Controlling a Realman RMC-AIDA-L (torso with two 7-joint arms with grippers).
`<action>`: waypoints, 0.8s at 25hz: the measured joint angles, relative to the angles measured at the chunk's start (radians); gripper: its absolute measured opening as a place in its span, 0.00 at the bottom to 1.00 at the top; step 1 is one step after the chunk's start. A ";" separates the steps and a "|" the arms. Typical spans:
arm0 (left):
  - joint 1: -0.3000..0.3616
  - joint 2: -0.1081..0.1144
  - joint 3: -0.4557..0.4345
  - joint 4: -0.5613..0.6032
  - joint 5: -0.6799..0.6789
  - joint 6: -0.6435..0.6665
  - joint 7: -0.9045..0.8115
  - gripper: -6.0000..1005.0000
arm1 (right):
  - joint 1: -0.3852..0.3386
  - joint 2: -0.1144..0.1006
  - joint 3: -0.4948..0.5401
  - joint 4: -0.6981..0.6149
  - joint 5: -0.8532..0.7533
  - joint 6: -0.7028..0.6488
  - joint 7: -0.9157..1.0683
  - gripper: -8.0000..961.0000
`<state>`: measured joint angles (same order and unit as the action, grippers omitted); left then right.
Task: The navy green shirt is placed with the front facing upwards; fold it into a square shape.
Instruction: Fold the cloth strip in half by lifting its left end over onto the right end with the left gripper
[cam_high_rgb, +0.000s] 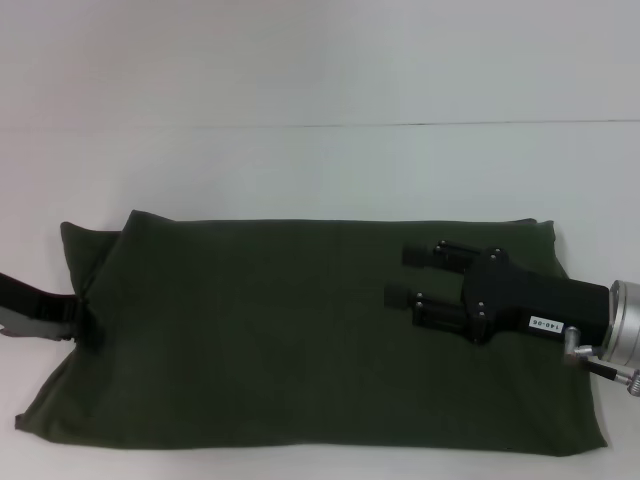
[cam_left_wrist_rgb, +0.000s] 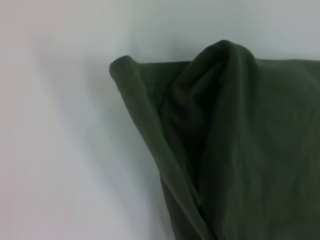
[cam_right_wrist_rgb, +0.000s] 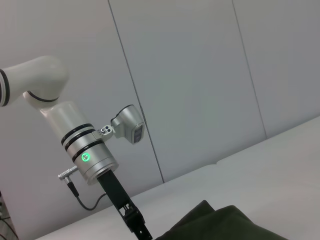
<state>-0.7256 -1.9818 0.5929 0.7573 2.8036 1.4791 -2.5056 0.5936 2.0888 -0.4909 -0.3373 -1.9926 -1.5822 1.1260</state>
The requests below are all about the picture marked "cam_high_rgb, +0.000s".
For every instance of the dark green FREE! t-shirt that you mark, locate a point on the dark green FREE! t-shirt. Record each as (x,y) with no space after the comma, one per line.
(250,325)

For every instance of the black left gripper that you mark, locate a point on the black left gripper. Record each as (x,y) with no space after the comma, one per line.
(22,300)

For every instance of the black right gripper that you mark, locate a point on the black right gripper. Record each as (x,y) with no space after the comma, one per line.
(525,305)

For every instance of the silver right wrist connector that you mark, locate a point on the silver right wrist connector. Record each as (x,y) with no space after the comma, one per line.
(577,347)

